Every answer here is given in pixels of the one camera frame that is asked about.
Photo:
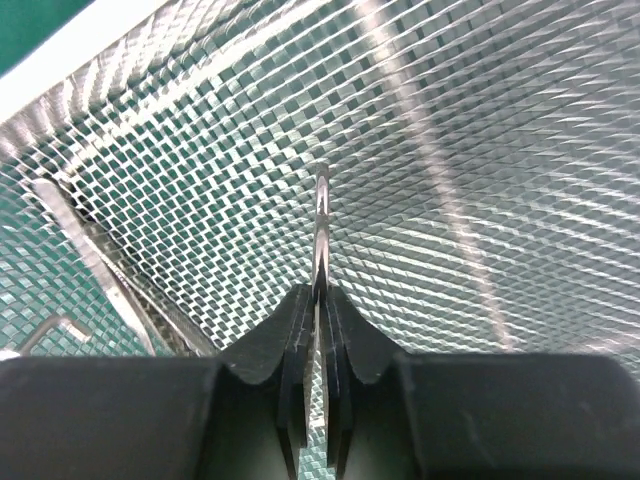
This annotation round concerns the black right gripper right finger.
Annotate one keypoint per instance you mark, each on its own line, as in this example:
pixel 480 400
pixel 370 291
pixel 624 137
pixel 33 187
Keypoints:
pixel 392 414

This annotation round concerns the silver forceps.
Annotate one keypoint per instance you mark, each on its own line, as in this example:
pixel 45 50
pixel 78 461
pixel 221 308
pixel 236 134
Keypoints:
pixel 320 282

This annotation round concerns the silver tweezers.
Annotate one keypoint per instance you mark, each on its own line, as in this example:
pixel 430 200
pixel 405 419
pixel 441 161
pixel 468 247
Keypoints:
pixel 146 311

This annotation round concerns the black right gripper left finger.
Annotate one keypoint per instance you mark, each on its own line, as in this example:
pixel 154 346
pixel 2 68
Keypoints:
pixel 237 415

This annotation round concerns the green surgical cloth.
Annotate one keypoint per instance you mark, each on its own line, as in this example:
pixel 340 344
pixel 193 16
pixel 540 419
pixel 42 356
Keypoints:
pixel 59 35

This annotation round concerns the metal mesh instrument tray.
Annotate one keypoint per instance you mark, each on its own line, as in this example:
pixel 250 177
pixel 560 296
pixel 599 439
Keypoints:
pixel 483 160

